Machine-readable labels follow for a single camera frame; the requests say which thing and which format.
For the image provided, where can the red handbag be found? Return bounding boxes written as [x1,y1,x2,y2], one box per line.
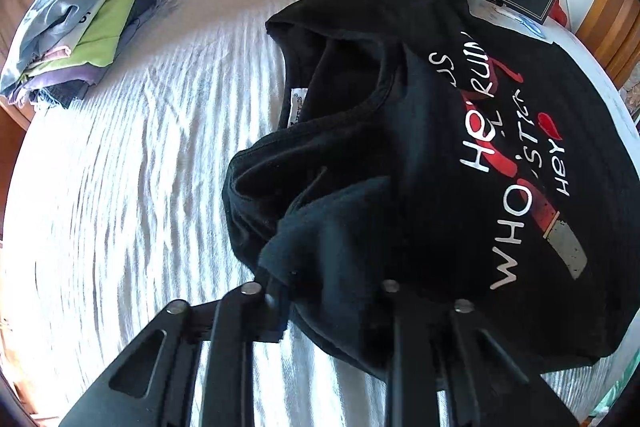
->
[548,0,568,27]

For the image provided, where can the white striped bed sheet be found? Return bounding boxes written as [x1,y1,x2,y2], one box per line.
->
[0,0,640,427]

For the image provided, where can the blue handled scissors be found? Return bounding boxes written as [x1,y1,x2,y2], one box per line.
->
[515,15,547,40]

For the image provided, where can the stack of folded clothes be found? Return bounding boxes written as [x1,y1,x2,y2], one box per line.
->
[1,0,158,108]

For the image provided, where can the black printed t-shirt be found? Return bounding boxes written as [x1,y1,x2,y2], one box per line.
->
[222,0,639,375]

